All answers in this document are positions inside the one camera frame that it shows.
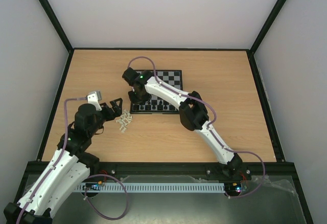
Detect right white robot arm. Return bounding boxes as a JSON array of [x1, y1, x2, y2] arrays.
[[122, 67, 243, 179]]

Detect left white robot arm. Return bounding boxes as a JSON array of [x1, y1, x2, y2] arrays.
[[4, 93, 123, 223]]

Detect pile of white chess pieces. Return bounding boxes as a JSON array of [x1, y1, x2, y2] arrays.
[[115, 109, 133, 133]]

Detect black grey chessboard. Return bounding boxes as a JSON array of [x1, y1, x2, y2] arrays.
[[130, 70, 184, 114]]

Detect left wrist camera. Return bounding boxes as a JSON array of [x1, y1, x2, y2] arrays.
[[87, 91, 102, 111]]

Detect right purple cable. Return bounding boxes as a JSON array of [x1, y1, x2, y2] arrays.
[[127, 56, 266, 198]]

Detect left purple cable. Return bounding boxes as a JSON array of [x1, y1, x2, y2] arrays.
[[15, 96, 89, 224]]

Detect black aluminium rail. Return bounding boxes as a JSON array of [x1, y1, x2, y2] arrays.
[[25, 161, 297, 181]]

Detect purple cable loop bottom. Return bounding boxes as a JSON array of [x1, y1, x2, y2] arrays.
[[83, 174, 128, 220]]

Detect light blue cable duct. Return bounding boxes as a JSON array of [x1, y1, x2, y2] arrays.
[[73, 183, 225, 193]]

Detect black frame post left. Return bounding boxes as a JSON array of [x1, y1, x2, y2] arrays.
[[26, 0, 74, 53]]

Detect black frame post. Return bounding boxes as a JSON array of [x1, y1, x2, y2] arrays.
[[249, 0, 300, 53], [26, 0, 74, 53]]

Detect black frame post right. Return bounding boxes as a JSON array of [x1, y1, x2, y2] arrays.
[[249, 0, 300, 53]]

